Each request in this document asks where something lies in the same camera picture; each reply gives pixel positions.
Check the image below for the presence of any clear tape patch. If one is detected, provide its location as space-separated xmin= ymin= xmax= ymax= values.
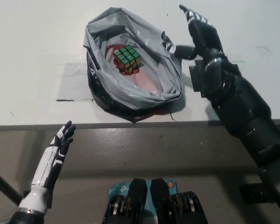
xmin=56 ymin=62 xmax=94 ymax=102

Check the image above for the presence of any black and teal robot torso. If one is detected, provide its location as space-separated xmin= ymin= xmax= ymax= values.
xmin=102 ymin=179 xmax=210 ymax=224

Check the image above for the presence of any grey plastic bag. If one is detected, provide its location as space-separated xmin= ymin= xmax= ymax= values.
xmin=83 ymin=7 xmax=184 ymax=123

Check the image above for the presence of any black diagonal strut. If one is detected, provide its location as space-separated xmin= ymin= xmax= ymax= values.
xmin=0 ymin=165 xmax=23 ymax=206

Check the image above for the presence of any black tape square marker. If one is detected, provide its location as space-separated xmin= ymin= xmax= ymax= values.
xmin=189 ymin=59 xmax=242 ymax=98

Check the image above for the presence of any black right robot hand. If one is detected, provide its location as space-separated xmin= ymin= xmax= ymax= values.
xmin=162 ymin=4 xmax=227 ymax=68

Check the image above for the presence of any white and black left hand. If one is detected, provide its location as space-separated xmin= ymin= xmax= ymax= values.
xmin=17 ymin=120 xmax=77 ymax=214

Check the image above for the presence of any rubik's cube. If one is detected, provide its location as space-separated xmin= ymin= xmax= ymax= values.
xmin=113 ymin=44 xmax=141 ymax=76

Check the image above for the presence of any pink plastic sheet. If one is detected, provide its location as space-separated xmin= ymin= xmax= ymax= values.
xmin=106 ymin=45 xmax=163 ymax=94

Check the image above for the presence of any red plastic piece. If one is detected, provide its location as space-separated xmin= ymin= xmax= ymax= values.
xmin=105 ymin=43 xmax=126 ymax=56

